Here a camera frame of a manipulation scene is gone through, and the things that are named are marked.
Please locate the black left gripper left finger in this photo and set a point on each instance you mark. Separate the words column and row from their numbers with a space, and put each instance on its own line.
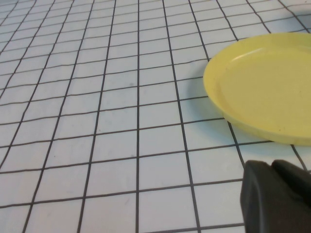
column 262, row 199

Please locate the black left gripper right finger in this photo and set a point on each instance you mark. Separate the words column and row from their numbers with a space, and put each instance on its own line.
column 296, row 179

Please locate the yellow plastic plate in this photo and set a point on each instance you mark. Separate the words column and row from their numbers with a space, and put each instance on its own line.
column 262, row 92

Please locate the white black-gridded tablecloth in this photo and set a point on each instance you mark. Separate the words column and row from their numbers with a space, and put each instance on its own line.
column 97, row 121

